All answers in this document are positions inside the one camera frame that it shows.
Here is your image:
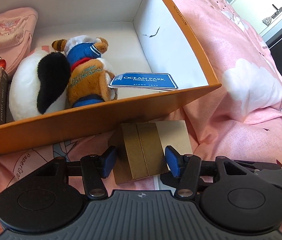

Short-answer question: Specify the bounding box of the brown plush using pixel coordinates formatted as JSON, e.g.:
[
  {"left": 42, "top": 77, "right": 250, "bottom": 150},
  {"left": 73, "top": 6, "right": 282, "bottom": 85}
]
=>
[{"left": 51, "top": 35, "right": 118, "bottom": 108}]

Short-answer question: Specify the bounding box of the orange cardboard storage box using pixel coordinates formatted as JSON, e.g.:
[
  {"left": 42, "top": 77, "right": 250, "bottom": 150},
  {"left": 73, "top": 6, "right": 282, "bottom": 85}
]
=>
[{"left": 0, "top": 0, "right": 220, "bottom": 155}]

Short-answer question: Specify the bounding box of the blue Ocean Park tag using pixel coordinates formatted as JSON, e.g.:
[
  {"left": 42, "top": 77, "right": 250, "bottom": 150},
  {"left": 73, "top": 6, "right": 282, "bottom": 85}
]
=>
[{"left": 108, "top": 72, "right": 178, "bottom": 90}]

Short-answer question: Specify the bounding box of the gold and cream gift box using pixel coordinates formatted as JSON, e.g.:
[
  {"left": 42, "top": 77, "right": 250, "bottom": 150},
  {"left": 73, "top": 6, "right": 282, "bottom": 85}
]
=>
[{"left": 108, "top": 120, "right": 193, "bottom": 184}]

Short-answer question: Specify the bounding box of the white pink black plush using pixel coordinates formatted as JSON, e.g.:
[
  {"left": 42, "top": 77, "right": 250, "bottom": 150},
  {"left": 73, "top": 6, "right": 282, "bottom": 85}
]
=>
[{"left": 8, "top": 46, "right": 70, "bottom": 121}]

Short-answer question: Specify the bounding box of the pink patterned duvet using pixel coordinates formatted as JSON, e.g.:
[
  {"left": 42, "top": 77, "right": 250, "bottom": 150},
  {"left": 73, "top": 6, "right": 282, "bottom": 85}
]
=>
[{"left": 0, "top": 0, "right": 282, "bottom": 240}]

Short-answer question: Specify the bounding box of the pink pouch with red charm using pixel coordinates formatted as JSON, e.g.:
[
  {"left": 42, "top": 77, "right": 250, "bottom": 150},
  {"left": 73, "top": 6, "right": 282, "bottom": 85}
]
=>
[{"left": 0, "top": 7, "right": 38, "bottom": 78}]

